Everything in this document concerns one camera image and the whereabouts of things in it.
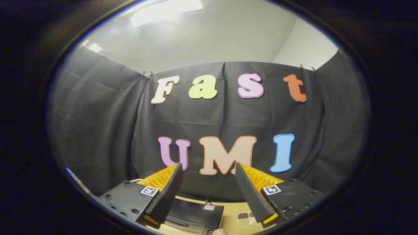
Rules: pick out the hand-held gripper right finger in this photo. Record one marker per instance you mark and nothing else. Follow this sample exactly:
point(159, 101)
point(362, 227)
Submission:
point(249, 192)

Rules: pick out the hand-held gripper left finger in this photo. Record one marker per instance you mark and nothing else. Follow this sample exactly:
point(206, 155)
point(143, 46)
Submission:
point(168, 192)

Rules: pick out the black toaster oven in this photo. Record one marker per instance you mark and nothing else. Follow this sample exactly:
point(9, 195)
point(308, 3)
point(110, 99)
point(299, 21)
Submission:
point(196, 212)

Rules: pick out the white divided spice dish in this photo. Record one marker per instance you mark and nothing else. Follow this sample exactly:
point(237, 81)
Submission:
point(245, 218)

